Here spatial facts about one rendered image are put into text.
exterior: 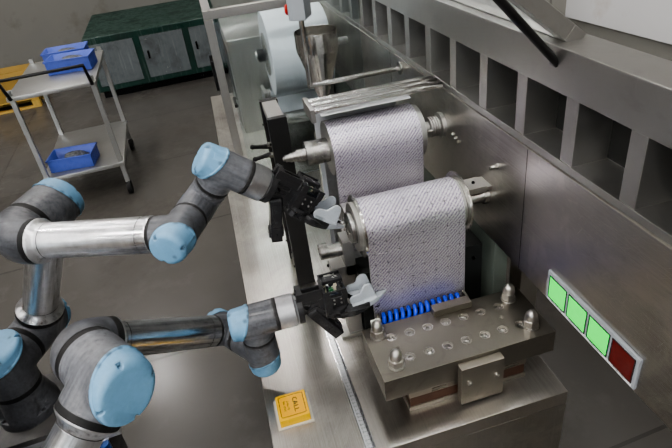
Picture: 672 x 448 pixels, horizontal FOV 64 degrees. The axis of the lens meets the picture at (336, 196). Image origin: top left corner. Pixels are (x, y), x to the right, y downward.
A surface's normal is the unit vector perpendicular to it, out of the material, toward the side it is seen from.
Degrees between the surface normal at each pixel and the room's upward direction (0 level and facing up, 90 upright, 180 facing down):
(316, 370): 0
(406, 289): 90
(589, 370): 0
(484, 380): 90
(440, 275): 90
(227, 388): 0
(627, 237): 90
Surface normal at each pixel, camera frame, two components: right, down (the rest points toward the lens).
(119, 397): 0.82, 0.13
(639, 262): -0.96, 0.22
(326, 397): -0.11, -0.85
